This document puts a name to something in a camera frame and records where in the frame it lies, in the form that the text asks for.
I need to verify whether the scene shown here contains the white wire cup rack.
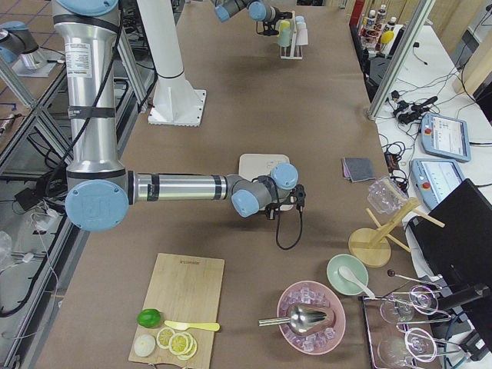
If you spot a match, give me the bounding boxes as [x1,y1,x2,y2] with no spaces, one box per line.
[280,16,304,60]

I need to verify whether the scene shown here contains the wooden cup tree stand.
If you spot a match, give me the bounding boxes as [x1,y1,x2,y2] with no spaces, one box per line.
[348,198,445,268]

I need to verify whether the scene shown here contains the yellow plastic knife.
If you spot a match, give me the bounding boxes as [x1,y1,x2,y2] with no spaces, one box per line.
[164,320,221,332]

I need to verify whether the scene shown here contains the white cup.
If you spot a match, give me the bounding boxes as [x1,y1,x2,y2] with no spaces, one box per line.
[296,22,308,46]

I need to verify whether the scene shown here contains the lemon slices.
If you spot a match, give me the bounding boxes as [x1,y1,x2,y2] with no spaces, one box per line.
[156,327,198,361]

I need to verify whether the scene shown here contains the black wire glass rack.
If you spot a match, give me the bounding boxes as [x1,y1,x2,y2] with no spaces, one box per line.
[361,281,464,368]

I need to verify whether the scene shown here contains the metal ice scoop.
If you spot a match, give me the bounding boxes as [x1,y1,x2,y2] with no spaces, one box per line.
[258,304,335,336]

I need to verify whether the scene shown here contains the aluminium frame post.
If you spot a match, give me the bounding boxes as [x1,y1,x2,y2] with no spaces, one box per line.
[367,0,435,121]

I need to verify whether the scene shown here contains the folded grey cloth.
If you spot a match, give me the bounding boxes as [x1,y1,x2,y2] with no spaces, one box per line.
[341,157,376,183]

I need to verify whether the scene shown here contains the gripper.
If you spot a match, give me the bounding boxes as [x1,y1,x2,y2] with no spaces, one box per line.
[264,184,305,220]
[254,10,293,35]

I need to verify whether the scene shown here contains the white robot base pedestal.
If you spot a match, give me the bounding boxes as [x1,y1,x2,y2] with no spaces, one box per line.
[138,0,207,127]

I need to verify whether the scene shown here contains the pink bowl of ice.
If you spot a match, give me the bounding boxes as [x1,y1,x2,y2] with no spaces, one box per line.
[277,281,346,355]

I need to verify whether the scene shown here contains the green cup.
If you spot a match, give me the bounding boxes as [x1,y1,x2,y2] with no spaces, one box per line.
[278,28,291,48]

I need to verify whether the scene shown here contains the bamboo cutting board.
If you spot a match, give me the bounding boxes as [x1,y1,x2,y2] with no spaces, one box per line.
[128,253,224,368]

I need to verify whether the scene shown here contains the white ceramic spoon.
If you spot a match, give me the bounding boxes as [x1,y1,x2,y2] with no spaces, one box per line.
[338,266,376,299]

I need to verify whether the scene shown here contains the beige rabbit tray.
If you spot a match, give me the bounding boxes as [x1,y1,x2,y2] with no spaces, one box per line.
[228,154,298,218]

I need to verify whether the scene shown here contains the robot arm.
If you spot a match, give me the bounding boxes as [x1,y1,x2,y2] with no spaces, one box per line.
[52,1,305,231]
[214,0,293,36]

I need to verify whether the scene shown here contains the clear plastic cup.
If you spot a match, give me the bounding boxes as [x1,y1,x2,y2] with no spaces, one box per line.
[367,176,408,214]

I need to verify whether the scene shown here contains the black laptop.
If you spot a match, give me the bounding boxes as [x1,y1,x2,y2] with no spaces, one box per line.
[409,178,491,287]

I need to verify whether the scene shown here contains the green bowl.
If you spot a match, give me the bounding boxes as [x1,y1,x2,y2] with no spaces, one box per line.
[326,254,369,297]

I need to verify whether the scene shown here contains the teach pendant tablet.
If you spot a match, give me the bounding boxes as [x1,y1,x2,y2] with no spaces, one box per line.
[421,112,471,162]
[411,158,465,210]

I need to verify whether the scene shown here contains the yellow cup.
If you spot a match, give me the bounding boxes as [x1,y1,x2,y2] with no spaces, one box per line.
[279,20,291,32]

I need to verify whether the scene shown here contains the green lime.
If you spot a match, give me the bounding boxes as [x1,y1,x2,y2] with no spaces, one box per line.
[136,308,161,328]

